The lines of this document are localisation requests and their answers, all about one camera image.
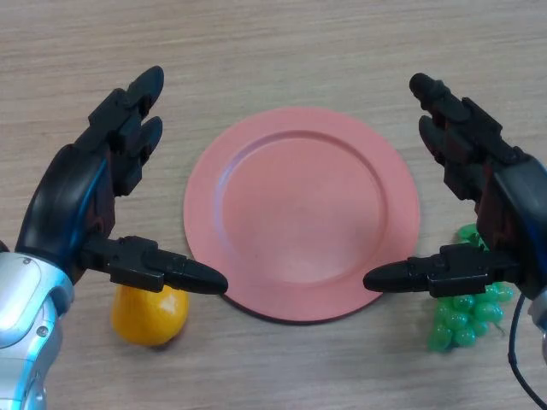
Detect pink round plate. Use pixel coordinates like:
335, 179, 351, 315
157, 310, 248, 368
183, 106, 422, 323

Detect green grapes bunch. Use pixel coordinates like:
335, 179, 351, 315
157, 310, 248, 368
426, 223, 515, 354

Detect yellow orange pear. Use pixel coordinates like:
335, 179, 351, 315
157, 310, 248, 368
110, 283, 190, 348

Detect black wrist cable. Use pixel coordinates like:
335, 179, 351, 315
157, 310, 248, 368
506, 294, 547, 408

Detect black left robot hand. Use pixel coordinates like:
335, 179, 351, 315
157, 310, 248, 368
15, 65, 229, 296

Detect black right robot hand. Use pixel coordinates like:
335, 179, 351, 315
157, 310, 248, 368
362, 73, 547, 303

